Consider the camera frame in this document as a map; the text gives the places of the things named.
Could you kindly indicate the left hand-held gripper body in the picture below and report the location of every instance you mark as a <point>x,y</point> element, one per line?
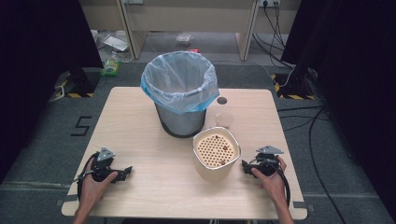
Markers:
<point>105,155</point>

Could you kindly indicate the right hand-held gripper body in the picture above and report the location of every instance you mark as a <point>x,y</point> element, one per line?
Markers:
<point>267,160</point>

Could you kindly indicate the beige container with perforated strainer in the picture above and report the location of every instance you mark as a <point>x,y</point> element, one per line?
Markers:
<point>214,171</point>

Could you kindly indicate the grey trash bin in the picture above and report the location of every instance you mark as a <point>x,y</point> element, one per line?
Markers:
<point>182,123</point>

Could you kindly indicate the person's right hand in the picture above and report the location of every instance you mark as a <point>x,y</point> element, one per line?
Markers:
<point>271,183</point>

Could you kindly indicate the person's left hand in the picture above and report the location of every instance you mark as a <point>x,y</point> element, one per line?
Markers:
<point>93,186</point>

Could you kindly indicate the brown food scraps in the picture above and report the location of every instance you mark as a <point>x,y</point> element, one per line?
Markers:
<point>224,148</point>

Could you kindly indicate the clear plastic cup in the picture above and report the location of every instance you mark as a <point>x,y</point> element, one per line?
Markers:
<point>224,119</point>

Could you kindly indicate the black stand base striped tape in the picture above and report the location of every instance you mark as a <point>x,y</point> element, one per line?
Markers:
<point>292,87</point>
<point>79,84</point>

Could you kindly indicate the green packet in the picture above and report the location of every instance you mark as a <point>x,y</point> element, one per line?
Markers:
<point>110,67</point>

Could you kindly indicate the blue plastic bin liner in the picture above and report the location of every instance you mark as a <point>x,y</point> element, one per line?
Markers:
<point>179,79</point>

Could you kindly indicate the white paper sheet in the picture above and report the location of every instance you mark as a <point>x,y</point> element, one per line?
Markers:
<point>115,43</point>

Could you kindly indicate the black curtain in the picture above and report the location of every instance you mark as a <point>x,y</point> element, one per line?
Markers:
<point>358,77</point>
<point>40,62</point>

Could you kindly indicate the small red object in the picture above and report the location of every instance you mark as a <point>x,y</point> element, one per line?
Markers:
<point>193,50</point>

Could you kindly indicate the clear plastic package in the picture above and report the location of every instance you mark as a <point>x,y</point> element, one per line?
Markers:
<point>184,38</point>

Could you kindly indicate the light wooden desk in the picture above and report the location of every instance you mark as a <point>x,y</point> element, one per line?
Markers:
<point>186,15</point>

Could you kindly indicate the white wall socket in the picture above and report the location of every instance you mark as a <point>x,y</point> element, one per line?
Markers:
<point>269,2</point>

